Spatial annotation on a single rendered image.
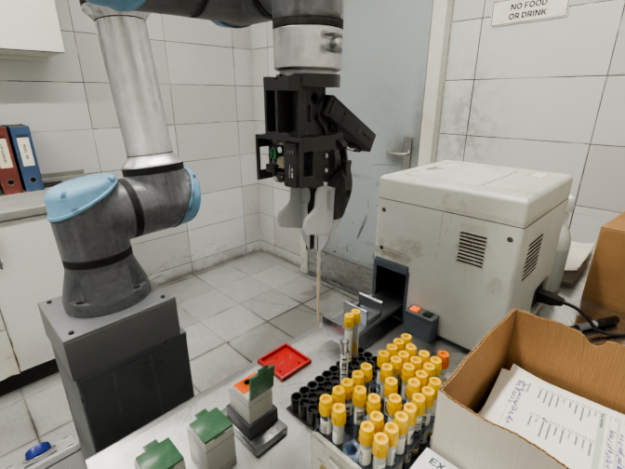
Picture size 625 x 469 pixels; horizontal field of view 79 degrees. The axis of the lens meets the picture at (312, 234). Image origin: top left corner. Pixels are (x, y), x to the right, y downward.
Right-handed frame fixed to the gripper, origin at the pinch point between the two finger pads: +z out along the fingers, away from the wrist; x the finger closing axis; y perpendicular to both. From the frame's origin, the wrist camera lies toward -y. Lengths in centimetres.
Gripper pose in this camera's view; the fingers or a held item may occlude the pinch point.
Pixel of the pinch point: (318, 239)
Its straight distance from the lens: 49.9
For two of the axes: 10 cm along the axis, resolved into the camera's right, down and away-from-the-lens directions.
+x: 7.6, 2.3, -6.1
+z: 0.0, 9.4, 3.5
